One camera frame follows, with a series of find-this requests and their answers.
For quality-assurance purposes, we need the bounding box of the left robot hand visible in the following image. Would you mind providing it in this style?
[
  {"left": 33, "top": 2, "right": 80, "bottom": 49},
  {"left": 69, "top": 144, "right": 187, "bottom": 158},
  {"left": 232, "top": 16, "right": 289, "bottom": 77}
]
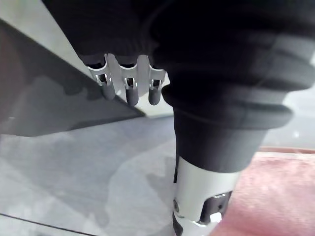
[{"left": 42, "top": 0, "right": 315, "bottom": 236}]

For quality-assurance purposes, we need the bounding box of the red floor mat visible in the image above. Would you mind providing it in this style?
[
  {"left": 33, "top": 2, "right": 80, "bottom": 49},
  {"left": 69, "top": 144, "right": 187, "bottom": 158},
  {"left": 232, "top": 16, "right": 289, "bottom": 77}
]
[{"left": 213, "top": 145, "right": 315, "bottom": 236}]

